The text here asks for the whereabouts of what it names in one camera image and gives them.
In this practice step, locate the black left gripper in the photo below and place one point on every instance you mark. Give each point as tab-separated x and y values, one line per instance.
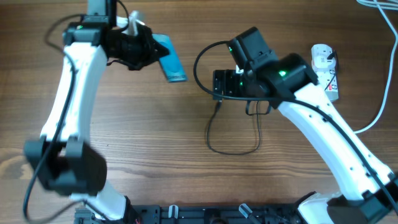
150	46

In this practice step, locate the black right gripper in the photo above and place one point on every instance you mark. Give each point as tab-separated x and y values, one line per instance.
230	76

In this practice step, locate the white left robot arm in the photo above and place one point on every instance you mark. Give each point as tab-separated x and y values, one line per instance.
62	159

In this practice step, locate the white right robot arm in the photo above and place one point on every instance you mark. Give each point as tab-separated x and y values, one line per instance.
367	187

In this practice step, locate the white charger adapter plug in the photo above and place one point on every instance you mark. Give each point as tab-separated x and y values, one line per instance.
321	63

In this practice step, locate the white power strip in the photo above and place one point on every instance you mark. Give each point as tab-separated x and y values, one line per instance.
327	79

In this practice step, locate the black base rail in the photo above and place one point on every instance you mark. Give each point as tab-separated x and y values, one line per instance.
266	214

